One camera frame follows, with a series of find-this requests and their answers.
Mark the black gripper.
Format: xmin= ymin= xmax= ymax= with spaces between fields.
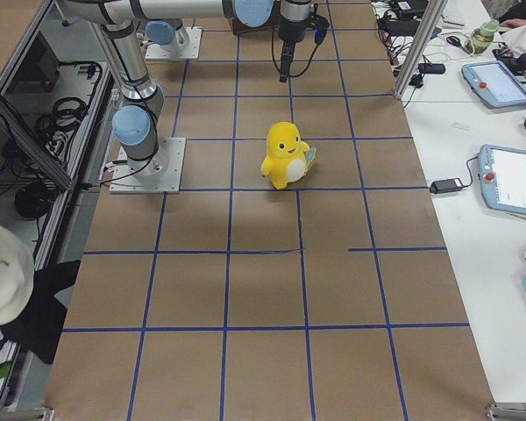
xmin=278 ymin=0 xmax=329 ymax=82

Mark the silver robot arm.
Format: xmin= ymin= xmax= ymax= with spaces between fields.
xmin=146 ymin=19 xmax=190 ymax=52
xmin=67 ymin=1 xmax=330 ymax=125

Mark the yellow dinosaur plush toy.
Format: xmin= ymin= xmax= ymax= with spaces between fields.
xmin=260 ymin=122 xmax=316 ymax=190

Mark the green drink bottle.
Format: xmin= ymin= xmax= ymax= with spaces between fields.
xmin=465 ymin=19 xmax=500 ymax=54

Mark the far blue teach pendant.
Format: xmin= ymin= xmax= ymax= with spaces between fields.
xmin=461 ymin=61 xmax=526 ymax=108

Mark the blue teach pendant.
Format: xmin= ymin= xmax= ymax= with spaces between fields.
xmin=477 ymin=145 xmax=526 ymax=217
xmin=461 ymin=61 xmax=526 ymax=108

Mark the black power adapter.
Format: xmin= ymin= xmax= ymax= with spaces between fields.
xmin=429 ymin=178 xmax=465 ymax=195

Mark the near blue teach pendant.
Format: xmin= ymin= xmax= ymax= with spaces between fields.
xmin=477 ymin=145 xmax=526 ymax=217

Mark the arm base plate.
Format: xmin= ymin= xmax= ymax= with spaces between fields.
xmin=145 ymin=22 xmax=203 ymax=61
xmin=109 ymin=138 xmax=186 ymax=194

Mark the aluminium frame post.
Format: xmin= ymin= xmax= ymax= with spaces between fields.
xmin=393 ymin=0 xmax=447 ymax=100

